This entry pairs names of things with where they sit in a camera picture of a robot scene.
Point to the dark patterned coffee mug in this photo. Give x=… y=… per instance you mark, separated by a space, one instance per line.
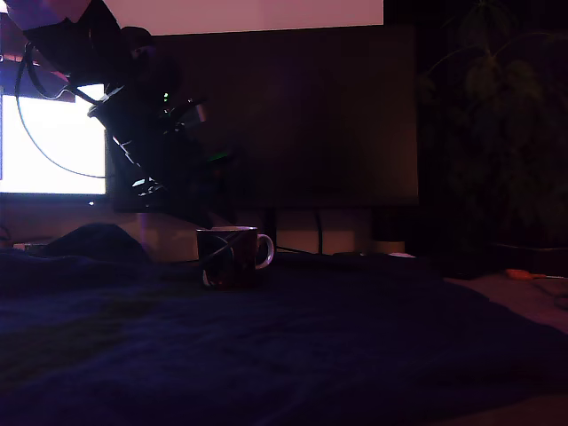
x=242 y=262

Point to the dark computer monitor with stand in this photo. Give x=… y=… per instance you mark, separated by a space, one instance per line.
x=310 y=120

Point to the dark blue table cloth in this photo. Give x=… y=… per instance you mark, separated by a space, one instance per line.
x=266 y=346

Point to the lit computer monitor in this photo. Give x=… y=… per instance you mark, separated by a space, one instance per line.
x=53 y=146

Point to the small pale flat box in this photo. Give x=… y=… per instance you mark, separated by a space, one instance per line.
x=29 y=246

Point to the leafy houseplant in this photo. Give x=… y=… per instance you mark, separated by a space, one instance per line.
x=488 y=75

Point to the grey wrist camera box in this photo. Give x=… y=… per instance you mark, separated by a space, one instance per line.
x=195 y=113

